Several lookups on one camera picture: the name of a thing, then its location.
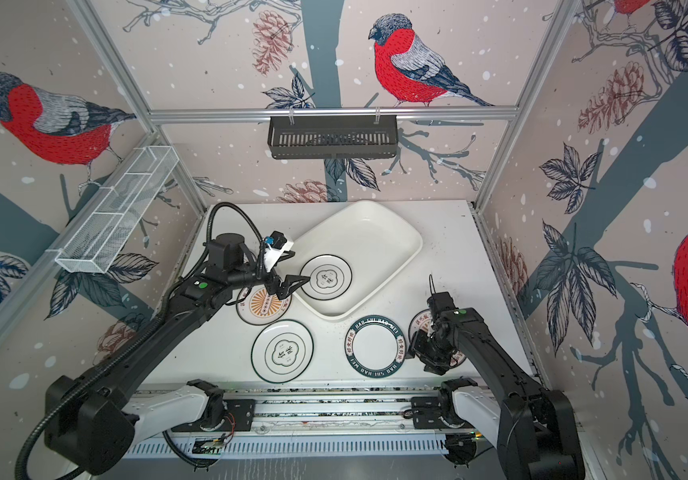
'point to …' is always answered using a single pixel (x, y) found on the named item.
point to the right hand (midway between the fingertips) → (411, 361)
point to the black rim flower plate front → (282, 351)
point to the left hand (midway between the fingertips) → (297, 265)
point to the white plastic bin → (374, 238)
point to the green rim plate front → (375, 346)
